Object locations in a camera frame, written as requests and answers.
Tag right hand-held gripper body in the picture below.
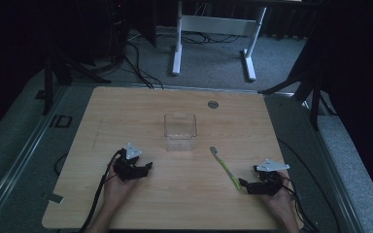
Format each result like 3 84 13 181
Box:
248 158 291 197

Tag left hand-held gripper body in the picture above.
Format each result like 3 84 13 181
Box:
112 142 148 183

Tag green toothbrush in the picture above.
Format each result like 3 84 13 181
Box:
209 146 242 191

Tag person's right hand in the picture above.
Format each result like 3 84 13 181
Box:
260 171 296 214

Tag person's left hand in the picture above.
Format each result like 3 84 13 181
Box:
102 168 138 208

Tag clear plastic container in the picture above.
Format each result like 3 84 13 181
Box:
163 112 198 152

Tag black tripod stand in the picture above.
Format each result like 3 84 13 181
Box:
257 32 338 132
41 18 113 117

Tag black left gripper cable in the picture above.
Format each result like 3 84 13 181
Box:
79 149 126 233

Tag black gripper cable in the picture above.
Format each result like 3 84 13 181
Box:
283 176 321 233
79 149 126 233

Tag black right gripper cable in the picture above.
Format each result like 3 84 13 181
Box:
283 176 321 233

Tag thin black floor cable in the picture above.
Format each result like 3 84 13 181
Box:
277 138 342 233

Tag black rectangular floor bracket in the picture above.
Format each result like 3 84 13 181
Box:
49 114 74 129

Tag black floor cables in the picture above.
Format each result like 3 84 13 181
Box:
122 30 243 90

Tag white desk frame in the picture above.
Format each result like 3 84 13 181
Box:
171 0 268 83

